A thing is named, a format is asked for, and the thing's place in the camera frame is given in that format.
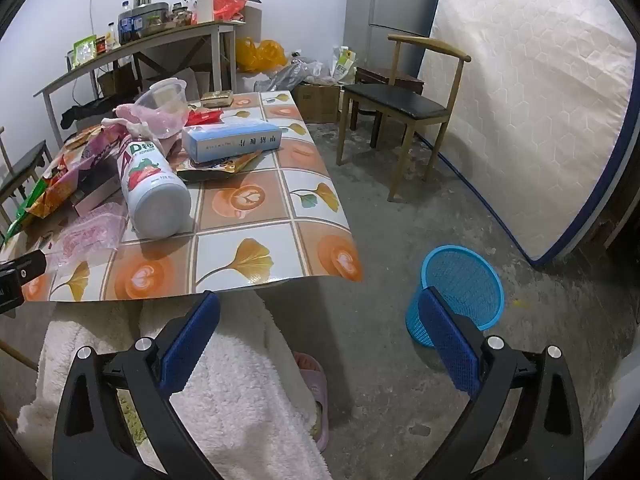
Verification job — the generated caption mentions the pink snack bag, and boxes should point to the pink snack bag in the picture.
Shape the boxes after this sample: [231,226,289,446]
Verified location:
[82,127,126,176]

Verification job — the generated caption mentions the dark wooden stool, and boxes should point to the dark wooden stool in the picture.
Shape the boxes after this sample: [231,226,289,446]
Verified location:
[350,66,426,133]

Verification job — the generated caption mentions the pink transparent wrapper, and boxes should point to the pink transparent wrapper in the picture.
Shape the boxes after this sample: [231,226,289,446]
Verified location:
[59,203,128,261]

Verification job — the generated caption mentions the orange snack bag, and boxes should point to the orange snack bag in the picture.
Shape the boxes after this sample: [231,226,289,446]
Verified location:
[62,125,108,151]

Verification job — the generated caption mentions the cardboard box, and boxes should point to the cardboard box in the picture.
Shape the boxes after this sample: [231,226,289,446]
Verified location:
[291,82,343,123]

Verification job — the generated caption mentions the blue label drink bottles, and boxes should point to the blue label drink bottles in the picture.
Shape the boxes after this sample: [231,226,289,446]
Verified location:
[118,10,146,41]

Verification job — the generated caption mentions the white green paper bag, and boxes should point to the white green paper bag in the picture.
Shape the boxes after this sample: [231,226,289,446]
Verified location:
[332,46,358,83]

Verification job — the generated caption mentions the red plastic bag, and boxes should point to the red plastic bag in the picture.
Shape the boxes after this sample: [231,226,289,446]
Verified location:
[212,0,249,22]

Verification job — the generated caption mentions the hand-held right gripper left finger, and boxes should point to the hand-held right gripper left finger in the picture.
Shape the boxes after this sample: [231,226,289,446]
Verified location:
[51,290,223,480]

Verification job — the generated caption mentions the green snack bag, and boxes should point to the green snack bag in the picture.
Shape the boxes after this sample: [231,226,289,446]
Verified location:
[5,155,76,238]

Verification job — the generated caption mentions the pink slipper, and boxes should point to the pink slipper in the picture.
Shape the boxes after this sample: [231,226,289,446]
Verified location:
[292,352,331,451]

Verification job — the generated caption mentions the white quilted mattress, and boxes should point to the white quilted mattress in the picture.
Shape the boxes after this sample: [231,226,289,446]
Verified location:
[417,0,638,267]

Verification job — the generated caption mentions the red wrapper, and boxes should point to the red wrapper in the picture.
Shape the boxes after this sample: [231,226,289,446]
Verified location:
[186,109,226,126]

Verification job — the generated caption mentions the brown snack packet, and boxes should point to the brown snack packet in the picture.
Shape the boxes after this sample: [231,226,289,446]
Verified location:
[176,150,271,181]

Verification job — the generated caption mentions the small brown packet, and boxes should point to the small brown packet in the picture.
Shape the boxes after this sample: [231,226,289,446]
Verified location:
[201,90,236,108]

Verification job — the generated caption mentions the white fluffy blanket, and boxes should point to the white fluffy blanket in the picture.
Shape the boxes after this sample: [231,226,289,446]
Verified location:
[15,290,331,480]

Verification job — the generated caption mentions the grey plastic bag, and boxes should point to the grey plastic bag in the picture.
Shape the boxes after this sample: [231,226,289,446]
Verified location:
[255,60,333,92]

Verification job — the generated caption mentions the yellow plastic bag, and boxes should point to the yellow plastic bag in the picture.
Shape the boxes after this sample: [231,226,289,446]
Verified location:
[257,39,288,72]
[235,37,262,73]

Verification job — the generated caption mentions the grey refrigerator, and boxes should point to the grey refrigerator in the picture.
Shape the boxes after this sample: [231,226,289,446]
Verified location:
[344,0,448,68]

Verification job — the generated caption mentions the green snack packet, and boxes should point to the green snack packet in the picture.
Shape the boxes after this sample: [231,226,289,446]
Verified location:
[72,35,97,68]

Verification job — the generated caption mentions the pink plastic bag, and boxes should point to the pink plastic bag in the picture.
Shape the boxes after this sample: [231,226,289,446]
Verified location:
[102,104,188,141]

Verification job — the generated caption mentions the clear plastic container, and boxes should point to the clear plastic container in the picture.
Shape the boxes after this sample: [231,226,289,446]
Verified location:
[134,78,188,138]

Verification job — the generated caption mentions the blue mesh wastebasket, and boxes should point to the blue mesh wastebasket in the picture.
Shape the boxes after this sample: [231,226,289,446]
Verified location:
[405,245,505,350]

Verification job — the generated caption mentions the black cloth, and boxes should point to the black cloth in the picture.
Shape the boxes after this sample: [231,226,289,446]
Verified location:
[60,95,136,128]

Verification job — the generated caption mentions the grey side table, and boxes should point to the grey side table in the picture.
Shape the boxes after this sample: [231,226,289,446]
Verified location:
[34,21,238,146]

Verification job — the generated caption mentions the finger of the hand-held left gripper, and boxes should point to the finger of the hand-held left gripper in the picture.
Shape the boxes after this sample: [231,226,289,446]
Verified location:
[0,251,48,313]

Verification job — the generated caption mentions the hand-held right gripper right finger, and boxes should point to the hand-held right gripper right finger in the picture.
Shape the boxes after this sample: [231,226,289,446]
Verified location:
[417,286,586,480]

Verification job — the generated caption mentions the ginkgo patterned tablecloth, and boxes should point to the ginkgo patterned tablecloth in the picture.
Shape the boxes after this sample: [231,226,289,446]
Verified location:
[0,90,365,306]

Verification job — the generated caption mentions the white plastic drink bottle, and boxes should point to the white plastic drink bottle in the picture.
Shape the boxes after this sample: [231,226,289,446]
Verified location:
[116,137,193,239]

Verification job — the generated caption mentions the blue tissue box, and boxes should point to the blue tissue box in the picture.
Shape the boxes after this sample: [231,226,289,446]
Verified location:
[181,121,282,163]

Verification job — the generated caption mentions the wooden chair with black seat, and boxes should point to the wooden chair with black seat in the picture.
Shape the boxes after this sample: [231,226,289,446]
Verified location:
[0,127,53,226]
[336,34,472,202]

